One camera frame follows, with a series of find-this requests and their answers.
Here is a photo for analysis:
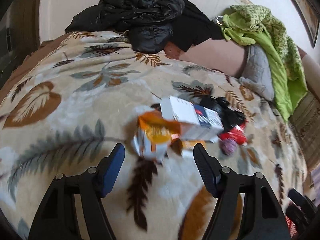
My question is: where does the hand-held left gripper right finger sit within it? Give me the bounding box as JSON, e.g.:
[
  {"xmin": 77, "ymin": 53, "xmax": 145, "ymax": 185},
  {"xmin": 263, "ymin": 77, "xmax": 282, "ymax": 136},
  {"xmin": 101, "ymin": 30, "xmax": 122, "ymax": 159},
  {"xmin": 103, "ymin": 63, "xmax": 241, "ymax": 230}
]
[{"xmin": 193, "ymin": 143, "xmax": 292, "ymax": 240}]

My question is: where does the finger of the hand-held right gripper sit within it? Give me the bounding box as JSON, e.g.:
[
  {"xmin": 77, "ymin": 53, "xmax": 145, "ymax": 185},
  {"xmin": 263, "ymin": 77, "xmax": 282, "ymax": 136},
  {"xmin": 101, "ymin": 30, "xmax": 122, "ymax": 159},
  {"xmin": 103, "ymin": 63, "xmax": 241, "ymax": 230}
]
[{"xmin": 287, "ymin": 188, "xmax": 316, "ymax": 213}]

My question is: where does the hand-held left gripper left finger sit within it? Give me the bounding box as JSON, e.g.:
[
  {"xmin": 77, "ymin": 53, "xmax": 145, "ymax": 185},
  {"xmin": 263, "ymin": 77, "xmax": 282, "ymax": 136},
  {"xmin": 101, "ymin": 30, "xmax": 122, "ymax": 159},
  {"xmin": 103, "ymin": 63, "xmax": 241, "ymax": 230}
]
[{"xmin": 28, "ymin": 144, "xmax": 125, "ymax": 240}]

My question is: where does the red plastic basket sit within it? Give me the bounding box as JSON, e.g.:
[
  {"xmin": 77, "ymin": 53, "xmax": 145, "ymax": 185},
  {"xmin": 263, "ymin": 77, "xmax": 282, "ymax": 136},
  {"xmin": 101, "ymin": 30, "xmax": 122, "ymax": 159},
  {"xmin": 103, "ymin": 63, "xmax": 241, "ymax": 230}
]
[{"xmin": 285, "ymin": 215, "xmax": 299, "ymax": 239}]

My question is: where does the orange packet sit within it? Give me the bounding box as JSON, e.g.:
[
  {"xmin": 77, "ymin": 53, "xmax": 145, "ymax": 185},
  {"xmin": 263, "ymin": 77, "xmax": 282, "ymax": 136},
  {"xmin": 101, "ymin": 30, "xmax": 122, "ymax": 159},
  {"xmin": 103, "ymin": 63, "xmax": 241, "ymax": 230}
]
[{"xmin": 181, "ymin": 140, "xmax": 207, "ymax": 158}]

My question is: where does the purple wrapper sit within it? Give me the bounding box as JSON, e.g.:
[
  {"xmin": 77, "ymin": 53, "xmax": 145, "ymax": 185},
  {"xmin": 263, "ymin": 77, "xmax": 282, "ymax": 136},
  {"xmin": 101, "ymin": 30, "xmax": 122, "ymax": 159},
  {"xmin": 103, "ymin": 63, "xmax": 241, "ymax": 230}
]
[{"xmin": 221, "ymin": 139, "xmax": 238, "ymax": 155}]

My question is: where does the red white wrapper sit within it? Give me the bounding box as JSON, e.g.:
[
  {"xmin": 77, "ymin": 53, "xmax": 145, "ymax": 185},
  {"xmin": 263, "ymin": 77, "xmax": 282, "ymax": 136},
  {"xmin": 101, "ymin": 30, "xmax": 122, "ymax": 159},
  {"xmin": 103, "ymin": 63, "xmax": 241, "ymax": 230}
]
[{"xmin": 219, "ymin": 124, "xmax": 248, "ymax": 145}]

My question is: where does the orange white box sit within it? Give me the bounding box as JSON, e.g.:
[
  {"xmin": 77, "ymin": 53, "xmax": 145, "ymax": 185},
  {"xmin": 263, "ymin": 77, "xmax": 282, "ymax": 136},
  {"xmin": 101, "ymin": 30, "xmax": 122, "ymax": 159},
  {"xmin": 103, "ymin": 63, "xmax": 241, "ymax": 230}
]
[{"xmin": 132, "ymin": 110, "xmax": 182, "ymax": 165}]

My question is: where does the black plastic bag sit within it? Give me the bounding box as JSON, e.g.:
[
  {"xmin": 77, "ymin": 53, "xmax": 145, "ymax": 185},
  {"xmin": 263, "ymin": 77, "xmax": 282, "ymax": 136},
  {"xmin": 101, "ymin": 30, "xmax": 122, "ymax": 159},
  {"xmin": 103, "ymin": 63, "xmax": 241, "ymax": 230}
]
[{"xmin": 200, "ymin": 96, "xmax": 247, "ymax": 132}]

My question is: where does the white medicine box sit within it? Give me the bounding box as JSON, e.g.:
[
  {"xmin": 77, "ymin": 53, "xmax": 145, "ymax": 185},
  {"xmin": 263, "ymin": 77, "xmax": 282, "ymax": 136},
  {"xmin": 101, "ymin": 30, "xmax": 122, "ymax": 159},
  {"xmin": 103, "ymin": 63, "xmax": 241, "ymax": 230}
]
[{"xmin": 160, "ymin": 96, "xmax": 224, "ymax": 143}]

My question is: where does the leaf printed blanket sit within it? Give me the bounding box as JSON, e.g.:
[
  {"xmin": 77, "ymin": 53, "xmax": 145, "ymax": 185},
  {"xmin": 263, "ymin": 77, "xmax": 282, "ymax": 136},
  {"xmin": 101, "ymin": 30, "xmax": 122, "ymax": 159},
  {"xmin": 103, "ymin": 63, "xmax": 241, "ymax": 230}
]
[{"xmin": 0, "ymin": 31, "xmax": 315, "ymax": 240}]

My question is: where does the striped sofa cushion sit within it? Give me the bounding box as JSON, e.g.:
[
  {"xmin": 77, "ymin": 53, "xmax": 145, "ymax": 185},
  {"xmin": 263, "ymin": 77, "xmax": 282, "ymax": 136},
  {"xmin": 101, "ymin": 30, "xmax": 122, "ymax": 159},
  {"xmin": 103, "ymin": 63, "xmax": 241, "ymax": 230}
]
[{"xmin": 289, "ymin": 91, "xmax": 320, "ymax": 170}]

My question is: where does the grey quilted pillow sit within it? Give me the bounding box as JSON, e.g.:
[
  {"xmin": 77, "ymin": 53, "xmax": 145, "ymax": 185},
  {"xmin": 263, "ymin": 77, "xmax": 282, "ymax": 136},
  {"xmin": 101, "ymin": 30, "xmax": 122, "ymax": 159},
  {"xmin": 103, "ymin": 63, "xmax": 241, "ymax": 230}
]
[{"xmin": 239, "ymin": 44, "xmax": 275, "ymax": 103}]

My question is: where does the green quilt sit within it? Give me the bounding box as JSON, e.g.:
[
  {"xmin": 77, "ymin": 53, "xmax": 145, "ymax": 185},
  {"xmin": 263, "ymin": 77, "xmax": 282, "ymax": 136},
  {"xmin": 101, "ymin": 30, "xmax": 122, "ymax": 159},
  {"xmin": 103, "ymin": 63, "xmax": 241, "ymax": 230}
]
[{"xmin": 221, "ymin": 4, "xmax": 309, "ymax": 124}]

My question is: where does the black cloth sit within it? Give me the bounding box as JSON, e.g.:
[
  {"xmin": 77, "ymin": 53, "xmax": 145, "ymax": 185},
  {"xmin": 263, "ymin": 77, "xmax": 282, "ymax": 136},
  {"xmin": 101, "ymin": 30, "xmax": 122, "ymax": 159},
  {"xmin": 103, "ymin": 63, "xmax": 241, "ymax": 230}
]
[{"xmin": 160, "ymin": 0, "xmax": 225, "ymax": 53}]

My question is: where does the wooden glass door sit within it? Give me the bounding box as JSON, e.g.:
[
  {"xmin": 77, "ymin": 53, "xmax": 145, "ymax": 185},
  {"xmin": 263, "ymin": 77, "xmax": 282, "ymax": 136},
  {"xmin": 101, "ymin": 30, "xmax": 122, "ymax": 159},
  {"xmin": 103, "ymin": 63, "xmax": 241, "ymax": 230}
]
[{"xmin": 0, "ymin": 0, "xmax": 45, "ymax": 90}]

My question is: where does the black puffer jacket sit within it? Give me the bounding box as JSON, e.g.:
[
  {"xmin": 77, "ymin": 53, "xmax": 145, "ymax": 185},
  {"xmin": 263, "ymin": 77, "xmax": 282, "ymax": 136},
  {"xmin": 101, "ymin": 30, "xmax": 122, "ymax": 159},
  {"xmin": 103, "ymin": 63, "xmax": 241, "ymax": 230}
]
[{"xmin": 64, "ymin": 0, "xmax": 185, "ymax": 54}]

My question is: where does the framed wall picture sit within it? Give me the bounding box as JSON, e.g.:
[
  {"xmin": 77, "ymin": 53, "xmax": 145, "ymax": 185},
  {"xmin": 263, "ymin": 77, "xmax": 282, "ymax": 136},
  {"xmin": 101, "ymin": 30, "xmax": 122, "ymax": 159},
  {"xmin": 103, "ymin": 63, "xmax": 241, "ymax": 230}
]
[{"xmin": 276, "ymin": 0, "xmax": 320, "ymax": 48}]

